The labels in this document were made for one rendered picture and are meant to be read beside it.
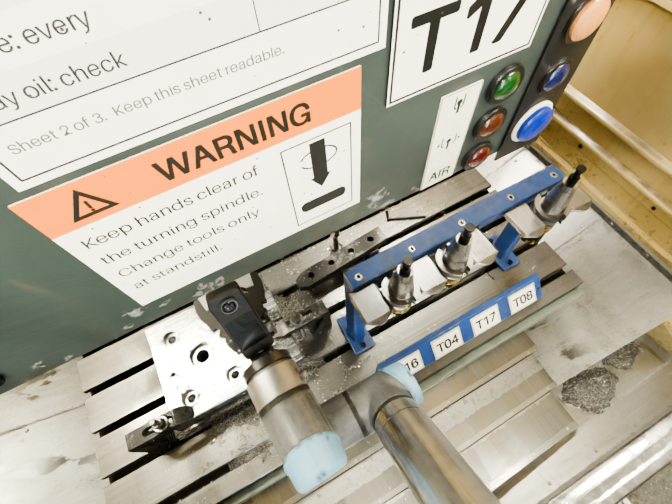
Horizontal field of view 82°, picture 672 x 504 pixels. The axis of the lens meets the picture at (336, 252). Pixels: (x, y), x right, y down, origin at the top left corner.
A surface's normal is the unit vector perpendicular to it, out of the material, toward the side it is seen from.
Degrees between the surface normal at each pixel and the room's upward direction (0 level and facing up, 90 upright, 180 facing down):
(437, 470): 40
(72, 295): 90
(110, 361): 0
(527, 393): 8
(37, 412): 24
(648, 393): 17
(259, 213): 90
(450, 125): 90
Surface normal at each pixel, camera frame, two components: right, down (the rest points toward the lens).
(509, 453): 0.07, -0.54
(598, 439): -0.18, -0.68
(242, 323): 0.41, 0.38
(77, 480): 0.33, -0.61
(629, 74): -0.88, 0.44
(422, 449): -0.41, -0.82
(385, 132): 0.47, 0.76
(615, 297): -0.40, -0.25
